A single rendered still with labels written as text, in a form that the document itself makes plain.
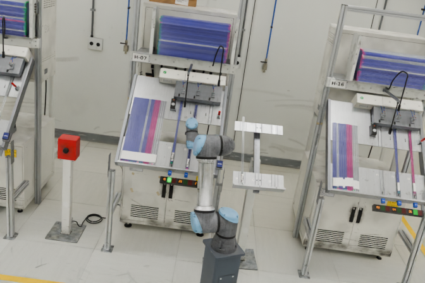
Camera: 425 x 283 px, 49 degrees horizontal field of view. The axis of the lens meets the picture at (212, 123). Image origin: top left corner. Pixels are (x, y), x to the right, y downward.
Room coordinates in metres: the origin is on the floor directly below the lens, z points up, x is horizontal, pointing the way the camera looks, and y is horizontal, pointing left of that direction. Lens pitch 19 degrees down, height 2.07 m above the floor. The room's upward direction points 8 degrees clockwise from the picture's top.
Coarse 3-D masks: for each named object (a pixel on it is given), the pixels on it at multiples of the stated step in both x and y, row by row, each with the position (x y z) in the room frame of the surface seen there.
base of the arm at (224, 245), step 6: (216, 234) 2.25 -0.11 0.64; (216, 240) 2.24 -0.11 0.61; (222, 240) 2.22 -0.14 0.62; (228, 240) 2.22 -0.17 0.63; (234, 240) 2.25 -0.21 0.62; (216, 246) 2.22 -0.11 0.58; (222, 246) 2.22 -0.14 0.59; (228, 246) 2.22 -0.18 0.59; (234, 246) 2.24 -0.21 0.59; (222, 252) 2.20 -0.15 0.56; (228, 252) 2.21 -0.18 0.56
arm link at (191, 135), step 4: (188, 132) 2.73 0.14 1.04; (192, 132) 2.73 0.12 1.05; (196, 132) 2.74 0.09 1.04; (188, 136) 2.72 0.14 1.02; (192, 136) 2.72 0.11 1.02; (188, 140) 2.71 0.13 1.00; (192, 140) 2.70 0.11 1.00; (188, 144) 2.69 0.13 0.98; (192, 144) 2.69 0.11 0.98; (188, 148) 2.71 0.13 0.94; (192, 148) 2.72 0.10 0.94
